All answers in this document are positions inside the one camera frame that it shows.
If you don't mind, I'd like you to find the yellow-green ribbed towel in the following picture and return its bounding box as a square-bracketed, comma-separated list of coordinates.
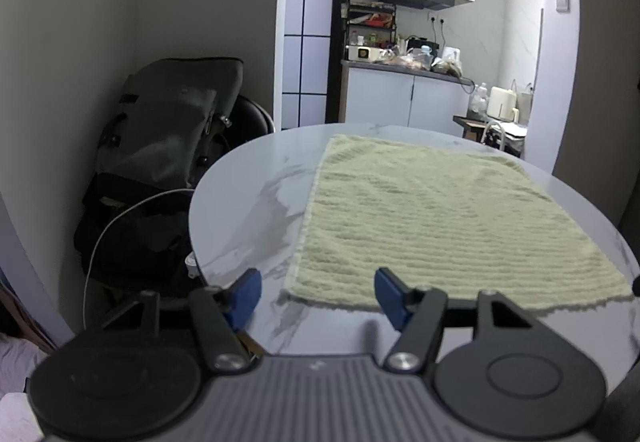
[284, 134, 631, 311]

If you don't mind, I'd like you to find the dark green backpack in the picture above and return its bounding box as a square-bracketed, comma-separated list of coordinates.
[74, 56, 244, 256]

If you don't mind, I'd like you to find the dark wooden chair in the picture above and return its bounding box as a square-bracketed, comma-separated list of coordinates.
[221, 94, 274, 154]

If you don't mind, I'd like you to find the wooden side cart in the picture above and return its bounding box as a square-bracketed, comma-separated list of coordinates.
[452, 115, 527, 158]

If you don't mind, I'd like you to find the white lower kitchen cabinet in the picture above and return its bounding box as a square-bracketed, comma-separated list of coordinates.
[340, 61, 474, 136]

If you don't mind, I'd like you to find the cream electric kettle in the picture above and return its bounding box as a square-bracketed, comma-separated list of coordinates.
[486, 87, 520, 122]

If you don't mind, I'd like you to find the white electric kettle on counter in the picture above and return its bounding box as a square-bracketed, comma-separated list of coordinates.
[442, 46, 461, 62]

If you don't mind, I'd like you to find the white small countertop appliance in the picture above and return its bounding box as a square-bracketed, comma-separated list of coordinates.
[347, 44, 385, 63]

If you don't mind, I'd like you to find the black spice rack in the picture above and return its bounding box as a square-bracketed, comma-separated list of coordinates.
[342, 0, 397, 49]

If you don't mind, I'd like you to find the black-framed glass door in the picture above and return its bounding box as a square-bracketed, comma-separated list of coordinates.
[281, 0, 346, 129]

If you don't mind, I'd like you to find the white charging cable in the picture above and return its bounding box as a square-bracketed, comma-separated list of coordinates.
[81, 186, 198, 333]

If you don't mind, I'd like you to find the white wall light switch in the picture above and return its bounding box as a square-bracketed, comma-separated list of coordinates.
[554, 0, 570, 13]

